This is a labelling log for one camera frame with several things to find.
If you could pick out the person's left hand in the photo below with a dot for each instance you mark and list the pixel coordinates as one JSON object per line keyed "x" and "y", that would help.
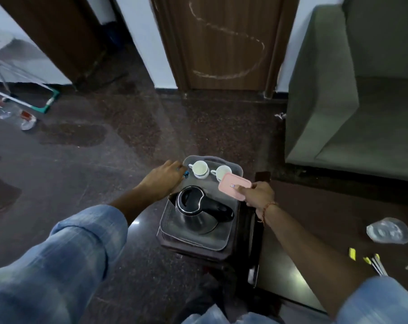
{"x": 160, "y": 180}

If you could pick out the white cup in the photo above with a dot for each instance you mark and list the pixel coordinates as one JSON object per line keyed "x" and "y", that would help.
{"x": 200, "y": 168}
{"x": 221, "y": 172}

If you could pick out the brown wooden door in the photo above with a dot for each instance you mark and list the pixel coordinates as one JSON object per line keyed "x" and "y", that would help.
{"x": 55, "y": 37}
{"x": 221, "y": 42}

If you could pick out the dark wooden stool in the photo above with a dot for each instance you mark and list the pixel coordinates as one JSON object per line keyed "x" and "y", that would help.
{"x": 210, "y": 253}

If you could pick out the person's right forearm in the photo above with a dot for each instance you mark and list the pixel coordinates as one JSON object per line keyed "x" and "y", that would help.
{"x": 329, "y": 266}

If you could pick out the yellow tipped sticks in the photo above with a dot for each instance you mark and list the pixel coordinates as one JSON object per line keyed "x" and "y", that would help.
{"x": 376, "y": 263}

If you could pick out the person's left forearm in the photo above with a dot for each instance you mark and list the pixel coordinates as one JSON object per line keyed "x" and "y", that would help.
{"x": 58, "y": 253}

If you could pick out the red thread wristband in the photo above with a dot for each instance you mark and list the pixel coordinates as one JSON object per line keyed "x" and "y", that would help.
{"x": 267, "y": 209}

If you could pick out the person's right thumb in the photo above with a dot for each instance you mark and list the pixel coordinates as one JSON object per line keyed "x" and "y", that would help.
{"x": 240, "y": 187}

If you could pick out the pink lidded container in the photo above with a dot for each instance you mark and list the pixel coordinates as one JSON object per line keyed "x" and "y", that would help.
{"x": 234, "y": 186}

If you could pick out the person's left fingers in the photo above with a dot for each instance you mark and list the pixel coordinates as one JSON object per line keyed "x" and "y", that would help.
{"x": 177, "y": 168}

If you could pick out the person's right hand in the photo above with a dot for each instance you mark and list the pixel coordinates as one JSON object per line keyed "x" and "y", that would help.
{"x": 258, "y": 195}

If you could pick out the grey plastic tray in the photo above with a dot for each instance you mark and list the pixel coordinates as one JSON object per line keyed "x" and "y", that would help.
{"x": 204, "y": 202}

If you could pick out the steel electric kettle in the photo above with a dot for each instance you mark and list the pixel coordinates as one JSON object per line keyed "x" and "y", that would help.
{"x": 202, "y": 209}

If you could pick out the crumpled plastic wrapper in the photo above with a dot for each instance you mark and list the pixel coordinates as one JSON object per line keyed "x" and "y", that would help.
{"x": 25, "y": 119}

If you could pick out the green sofa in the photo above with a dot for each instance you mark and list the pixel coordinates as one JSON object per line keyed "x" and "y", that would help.
{"x": 356, "y": 87}

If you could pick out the clear plastic lid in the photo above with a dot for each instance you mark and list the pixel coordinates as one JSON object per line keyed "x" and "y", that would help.
{"x": 388, "y": 230}

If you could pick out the white drying rack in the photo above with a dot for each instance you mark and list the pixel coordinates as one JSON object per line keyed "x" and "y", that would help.
{"x": 18, "y": 74}

